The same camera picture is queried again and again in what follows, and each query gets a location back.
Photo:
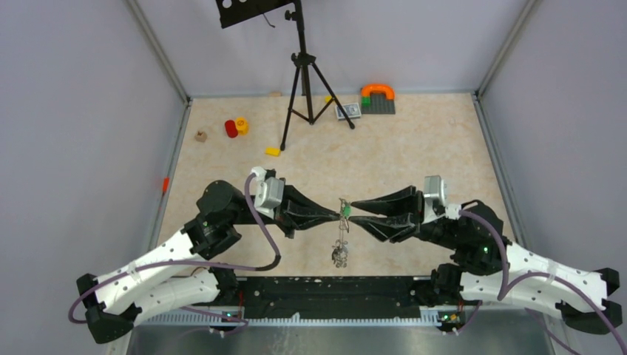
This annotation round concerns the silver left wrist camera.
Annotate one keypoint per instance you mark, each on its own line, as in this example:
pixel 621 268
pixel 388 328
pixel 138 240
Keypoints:
pixel 269 191

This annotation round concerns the black tripod stand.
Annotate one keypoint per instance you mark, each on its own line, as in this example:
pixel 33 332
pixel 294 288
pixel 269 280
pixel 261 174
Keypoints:
pixel 303 61

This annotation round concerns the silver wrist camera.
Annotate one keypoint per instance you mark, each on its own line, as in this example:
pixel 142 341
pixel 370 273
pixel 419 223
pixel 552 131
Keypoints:
pixel 436 203
pixel 269 191

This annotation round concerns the red plastic cylinder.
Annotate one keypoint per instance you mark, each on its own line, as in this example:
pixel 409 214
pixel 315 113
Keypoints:
pixel 231 128

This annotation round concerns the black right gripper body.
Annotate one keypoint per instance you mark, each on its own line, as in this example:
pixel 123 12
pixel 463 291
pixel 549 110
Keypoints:
pixel 426 229

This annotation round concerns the yellow lego brick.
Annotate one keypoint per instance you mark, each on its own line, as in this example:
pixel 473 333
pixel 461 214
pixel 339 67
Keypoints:
pixel 272 151

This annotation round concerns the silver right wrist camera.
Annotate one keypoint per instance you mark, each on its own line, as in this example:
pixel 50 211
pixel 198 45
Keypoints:
pixel 436 203

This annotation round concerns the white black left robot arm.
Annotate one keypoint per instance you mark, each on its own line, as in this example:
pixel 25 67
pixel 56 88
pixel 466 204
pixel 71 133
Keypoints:
pixel 181 270

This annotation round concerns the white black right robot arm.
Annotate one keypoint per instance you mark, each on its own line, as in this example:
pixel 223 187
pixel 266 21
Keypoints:
pixel 485 266

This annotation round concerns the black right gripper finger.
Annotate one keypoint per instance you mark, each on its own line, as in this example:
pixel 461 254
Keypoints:
pixel 394 229
pixel 401 202

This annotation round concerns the orange plastic arch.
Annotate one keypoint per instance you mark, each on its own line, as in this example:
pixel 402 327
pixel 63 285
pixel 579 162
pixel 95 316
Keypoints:
pixel 384 89

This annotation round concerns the yellow plastic cylinder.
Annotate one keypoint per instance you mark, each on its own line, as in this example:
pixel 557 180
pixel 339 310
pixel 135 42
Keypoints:
pixel 242 125

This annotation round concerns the grey lego baseplate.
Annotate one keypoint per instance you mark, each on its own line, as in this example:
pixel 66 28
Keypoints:
pixel 379 106

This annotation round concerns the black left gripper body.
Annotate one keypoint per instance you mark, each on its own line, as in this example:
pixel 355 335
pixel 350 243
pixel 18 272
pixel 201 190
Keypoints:
pixel 282 222

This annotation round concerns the black perforated mount plate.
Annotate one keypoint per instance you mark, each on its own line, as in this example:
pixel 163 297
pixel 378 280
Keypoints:
pixel 236 11

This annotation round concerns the blue playing card box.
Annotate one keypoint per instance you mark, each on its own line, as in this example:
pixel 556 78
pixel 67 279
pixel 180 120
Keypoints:
pixel 352 111

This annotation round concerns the small wooden block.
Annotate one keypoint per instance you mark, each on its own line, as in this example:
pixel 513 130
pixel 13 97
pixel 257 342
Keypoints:
pixel 201 136

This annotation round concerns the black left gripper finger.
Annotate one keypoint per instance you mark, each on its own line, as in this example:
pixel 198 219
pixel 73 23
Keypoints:
pixel 304 222
pixel 295 202

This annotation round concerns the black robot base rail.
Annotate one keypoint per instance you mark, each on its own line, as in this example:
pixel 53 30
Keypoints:
pixel 353 299

